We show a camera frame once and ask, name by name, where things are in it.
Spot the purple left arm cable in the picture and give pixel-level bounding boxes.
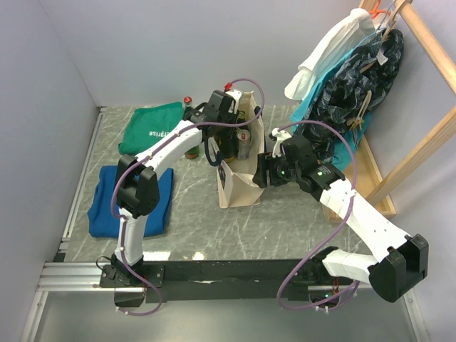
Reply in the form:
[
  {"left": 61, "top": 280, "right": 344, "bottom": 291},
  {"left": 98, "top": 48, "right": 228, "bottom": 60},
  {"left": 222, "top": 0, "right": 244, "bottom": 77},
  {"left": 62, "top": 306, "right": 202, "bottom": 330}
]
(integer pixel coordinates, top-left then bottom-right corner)
[{"left": 111, "top": 77, "right": 266, "bottom": 317}]

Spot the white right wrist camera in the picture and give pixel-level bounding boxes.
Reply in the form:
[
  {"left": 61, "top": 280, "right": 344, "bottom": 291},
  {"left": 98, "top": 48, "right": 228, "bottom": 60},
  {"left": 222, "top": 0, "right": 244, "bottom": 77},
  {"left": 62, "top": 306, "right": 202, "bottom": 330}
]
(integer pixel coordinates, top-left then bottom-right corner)
[{"left": 269, "top": 128, "right": 292, "bottom": 160}]

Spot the beige canvas tote bag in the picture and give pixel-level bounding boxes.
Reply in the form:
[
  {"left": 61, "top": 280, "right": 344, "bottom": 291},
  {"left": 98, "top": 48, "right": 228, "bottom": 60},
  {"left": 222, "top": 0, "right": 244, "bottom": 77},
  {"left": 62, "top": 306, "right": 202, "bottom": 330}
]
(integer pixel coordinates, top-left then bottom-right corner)
[{"left": 204, "top": 92, "right": 266, "bottom": 209}]

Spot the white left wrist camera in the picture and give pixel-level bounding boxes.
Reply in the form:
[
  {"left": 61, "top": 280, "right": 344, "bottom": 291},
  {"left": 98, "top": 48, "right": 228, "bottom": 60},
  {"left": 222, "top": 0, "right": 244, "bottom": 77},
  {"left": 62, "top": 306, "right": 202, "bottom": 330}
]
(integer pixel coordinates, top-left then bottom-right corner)
[{"left": 224, "top": 83, "right": 243, "bottom": 114}]

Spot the white hanging shirt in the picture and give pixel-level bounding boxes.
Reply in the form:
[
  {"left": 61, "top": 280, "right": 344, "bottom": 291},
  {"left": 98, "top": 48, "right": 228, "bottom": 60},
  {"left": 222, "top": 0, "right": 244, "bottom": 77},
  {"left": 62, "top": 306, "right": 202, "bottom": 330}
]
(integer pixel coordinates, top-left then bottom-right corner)
[{"left": 284, "top": 8, "right": 375, "bottom": 100}]

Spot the red top beverage can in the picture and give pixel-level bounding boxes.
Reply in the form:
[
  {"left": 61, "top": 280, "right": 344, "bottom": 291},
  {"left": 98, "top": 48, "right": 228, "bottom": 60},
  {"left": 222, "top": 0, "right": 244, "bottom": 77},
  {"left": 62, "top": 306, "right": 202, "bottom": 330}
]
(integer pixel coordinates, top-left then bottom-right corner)
[{"left": 237, "top": 129, "right": 251, "bottom": 160}]

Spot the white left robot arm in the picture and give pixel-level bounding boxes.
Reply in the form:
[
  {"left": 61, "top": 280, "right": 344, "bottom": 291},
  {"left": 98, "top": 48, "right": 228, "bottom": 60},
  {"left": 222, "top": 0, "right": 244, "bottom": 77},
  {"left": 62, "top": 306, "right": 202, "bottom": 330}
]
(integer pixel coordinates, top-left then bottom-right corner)
[{"left": 110, "top": 90, "right": 243, "bottom": 286}]

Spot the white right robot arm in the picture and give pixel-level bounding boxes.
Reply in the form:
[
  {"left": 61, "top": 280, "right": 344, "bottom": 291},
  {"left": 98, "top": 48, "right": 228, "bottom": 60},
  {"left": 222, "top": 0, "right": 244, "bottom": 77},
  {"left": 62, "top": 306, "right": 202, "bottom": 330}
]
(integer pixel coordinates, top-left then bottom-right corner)
[{"left": 254, "top": 130, "right": 429, "bottom": 303}]

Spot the red cap cola bottle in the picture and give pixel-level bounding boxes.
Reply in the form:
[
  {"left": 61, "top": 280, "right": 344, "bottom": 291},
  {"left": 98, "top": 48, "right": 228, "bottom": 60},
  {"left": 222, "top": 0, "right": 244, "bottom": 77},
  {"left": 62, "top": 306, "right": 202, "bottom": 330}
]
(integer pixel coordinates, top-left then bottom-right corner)
[{"left": 183, "top": 96, "right": 193, "bottom": 120}]

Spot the orange plastic hanger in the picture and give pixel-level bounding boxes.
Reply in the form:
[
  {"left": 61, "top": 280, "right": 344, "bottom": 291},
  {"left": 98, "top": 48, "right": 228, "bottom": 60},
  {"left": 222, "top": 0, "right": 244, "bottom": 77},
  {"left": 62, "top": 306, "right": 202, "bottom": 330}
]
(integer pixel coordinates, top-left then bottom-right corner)
[{"left": 369, "top": 0, "right": 388, "bottom": 19}]

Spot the folded green t-shirt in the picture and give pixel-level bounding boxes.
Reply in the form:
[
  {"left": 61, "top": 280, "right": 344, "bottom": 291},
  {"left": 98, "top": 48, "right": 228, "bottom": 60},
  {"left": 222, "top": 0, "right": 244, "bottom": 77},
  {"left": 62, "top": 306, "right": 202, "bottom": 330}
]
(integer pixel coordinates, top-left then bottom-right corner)
[{"left": 118, "top": 102, "right": 184, "bottom": 155}]

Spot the folded blue cloth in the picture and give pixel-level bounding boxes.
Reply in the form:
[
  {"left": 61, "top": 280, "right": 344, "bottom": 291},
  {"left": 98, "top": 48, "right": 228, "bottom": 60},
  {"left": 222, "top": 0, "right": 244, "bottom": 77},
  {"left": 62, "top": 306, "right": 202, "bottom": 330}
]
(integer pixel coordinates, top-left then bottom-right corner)
[{"left": 87, "top": 165, "right": 174, "bottom": 239}]

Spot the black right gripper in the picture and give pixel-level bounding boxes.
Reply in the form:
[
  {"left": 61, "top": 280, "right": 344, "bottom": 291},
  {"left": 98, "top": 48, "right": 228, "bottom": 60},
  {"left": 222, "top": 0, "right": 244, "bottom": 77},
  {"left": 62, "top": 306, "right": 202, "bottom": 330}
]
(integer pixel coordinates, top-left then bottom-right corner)
[{"left": 252, "top": 151, "right": 300, "bottom": 189}]

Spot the teal hanging shirt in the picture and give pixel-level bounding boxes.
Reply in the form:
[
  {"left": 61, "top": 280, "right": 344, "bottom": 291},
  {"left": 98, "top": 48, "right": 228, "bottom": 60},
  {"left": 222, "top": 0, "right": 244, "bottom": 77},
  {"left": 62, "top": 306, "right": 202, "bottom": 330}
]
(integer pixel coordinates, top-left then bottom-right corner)
[{"left": 291, "top": 53, "right": 359, "bottom": 170}]

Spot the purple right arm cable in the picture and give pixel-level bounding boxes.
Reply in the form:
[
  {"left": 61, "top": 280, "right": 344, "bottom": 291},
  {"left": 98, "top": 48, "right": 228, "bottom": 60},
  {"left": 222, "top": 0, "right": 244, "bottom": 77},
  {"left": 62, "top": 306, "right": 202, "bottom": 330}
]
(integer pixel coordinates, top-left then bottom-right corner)
[{"left": 276, "top": 119, "right": 358, "bottom": 311}]

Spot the dark patterned hanging shirt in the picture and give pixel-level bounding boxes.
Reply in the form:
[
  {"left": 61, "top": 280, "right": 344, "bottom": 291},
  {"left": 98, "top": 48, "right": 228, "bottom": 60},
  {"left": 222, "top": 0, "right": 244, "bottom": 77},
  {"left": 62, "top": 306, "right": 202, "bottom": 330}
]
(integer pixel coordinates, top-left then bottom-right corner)
[{"left": 291, "top": 29, "right": 405, "bottom": 152}]

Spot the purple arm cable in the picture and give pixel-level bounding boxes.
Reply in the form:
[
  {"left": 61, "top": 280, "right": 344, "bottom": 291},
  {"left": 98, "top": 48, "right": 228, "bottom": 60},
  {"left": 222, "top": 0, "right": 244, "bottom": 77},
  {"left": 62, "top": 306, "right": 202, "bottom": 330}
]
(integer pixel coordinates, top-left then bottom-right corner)
[
  {"left": 276, "top": 119, "right": 358, "bottom": 311},
  {"left": 111, "top": 77, "right": 266, "bottom": 317}
]

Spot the aluminium frame rail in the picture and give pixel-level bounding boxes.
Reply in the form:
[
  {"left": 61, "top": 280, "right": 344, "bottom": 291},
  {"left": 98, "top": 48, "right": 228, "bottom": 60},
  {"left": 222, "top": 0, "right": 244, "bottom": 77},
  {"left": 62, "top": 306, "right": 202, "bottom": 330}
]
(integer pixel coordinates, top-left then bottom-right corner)
[{"left": 21, "top": 106, "right": 135, "bottom": 341}]

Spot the green glass bottle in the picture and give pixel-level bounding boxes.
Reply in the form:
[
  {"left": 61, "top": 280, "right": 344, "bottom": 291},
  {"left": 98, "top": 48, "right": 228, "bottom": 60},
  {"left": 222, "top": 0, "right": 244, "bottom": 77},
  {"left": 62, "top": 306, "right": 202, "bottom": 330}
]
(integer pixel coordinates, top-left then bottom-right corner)
[
  {"left": 219, "top": 110, "right": 249, "bottom": 163},
  {"left": 185, "top": 145, "right": 200, "bottom": 160}
]

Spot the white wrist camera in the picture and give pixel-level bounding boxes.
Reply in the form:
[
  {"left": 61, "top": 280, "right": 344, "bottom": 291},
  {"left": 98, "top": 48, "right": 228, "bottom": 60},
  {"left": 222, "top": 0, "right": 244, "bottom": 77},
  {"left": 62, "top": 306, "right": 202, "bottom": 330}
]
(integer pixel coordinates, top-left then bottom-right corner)
[
  {"left": 269, "top": 128, "right": 292, "bottom": 160},
  {"left": 224, "top": 83, "right": 243, "bottom": 114}
]

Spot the wooden clothes rack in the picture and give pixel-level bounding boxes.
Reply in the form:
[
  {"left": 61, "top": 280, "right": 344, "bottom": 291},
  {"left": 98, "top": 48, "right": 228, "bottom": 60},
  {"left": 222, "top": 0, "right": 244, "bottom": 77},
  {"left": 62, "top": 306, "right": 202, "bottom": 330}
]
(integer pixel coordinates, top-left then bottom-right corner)
[{"left": 309, "top": 0, "right": 456, "bottom": 224}]

